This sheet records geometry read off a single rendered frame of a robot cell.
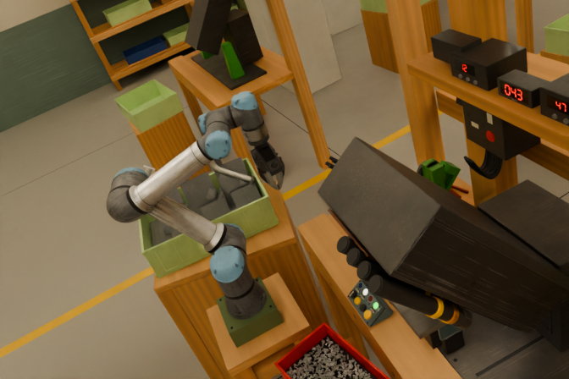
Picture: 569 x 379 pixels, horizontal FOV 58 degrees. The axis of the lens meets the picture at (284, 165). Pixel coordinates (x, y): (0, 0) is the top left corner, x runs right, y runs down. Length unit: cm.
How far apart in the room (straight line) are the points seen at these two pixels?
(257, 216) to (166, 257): 45
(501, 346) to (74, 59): 739
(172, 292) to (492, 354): 141
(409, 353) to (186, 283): 114
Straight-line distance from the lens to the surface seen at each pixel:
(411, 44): 199
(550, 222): 150
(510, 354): 164
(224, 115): 159
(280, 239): 233
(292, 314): 192
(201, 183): 254
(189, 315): 255
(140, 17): 763
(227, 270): 174
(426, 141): 218
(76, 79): 832
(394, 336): 171
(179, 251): 239
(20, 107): 842
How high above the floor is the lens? 225
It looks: 31 degrees down
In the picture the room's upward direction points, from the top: 20 degrees counter-clockwise
